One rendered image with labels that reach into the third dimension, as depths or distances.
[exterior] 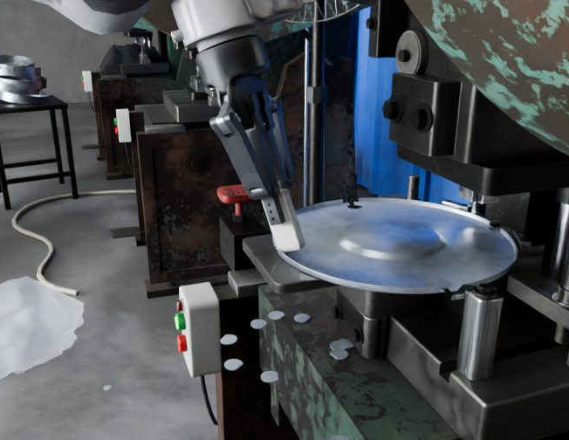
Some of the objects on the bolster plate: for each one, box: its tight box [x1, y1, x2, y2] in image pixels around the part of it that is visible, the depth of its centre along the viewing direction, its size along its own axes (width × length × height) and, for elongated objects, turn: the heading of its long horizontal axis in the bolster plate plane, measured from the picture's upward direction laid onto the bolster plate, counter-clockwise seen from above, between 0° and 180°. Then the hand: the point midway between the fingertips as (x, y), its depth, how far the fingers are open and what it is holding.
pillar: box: [549, 203, 569, 282], centre depth 70 cm, size 2×2×14 cm
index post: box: [456, 283, 504, 381], centre depth 57 cm, size 3×3×10 cm
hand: (283, 221), depth 67 cm, fingers closed
